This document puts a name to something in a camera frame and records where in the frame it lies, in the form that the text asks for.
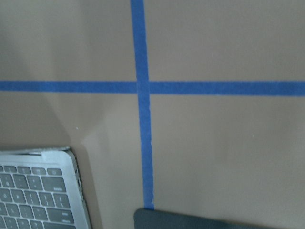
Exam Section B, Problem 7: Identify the grey laptop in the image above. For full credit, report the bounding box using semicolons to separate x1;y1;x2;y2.
0;146;92;229

